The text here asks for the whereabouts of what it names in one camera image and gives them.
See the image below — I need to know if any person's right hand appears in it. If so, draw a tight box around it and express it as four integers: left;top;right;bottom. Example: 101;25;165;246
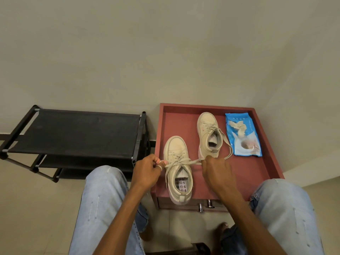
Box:
201;155;238;199

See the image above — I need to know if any person's left hand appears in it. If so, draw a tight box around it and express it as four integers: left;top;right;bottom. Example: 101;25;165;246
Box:
131;154;168;194

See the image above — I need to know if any cream sneaker with patterned insole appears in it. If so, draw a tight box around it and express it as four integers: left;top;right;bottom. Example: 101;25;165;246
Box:
163;136;206;205

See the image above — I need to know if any person's left forearm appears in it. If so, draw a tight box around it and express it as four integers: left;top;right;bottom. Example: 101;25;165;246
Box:
93;183;150;255

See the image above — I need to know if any person's right forearm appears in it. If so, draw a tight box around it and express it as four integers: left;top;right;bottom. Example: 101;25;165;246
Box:
215;190;288;255

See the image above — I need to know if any cream sneaker with grey insole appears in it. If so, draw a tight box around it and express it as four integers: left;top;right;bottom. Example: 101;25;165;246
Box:
197;112;234;160

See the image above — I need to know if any red side table with drawer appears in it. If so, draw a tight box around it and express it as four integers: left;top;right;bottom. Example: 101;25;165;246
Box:
151;103;285;212

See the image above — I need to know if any blue wet wipes packet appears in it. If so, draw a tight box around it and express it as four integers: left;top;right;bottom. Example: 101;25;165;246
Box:
225;112;263;157

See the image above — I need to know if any person's left leg in jeans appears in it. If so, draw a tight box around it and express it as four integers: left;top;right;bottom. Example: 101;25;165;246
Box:
68;165;149;255

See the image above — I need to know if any person's leg in jeans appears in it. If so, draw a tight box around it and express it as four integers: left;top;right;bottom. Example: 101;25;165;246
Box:
68;165;149;255
220;178;325;255

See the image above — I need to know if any person's right foot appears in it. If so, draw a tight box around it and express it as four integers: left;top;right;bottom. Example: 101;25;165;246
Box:
212;222;229;248

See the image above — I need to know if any person's foot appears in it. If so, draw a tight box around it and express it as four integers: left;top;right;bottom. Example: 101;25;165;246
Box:
212;222;229;248
139;225;154;242

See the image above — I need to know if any person's left foot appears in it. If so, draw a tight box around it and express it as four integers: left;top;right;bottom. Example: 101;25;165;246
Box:
139;225;154;242

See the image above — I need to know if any black shoe rack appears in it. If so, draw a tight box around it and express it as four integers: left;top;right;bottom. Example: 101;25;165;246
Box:
0;105;151;183

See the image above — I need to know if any person's right leg in jeans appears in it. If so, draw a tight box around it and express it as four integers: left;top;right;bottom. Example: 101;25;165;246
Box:
220;178;325;255

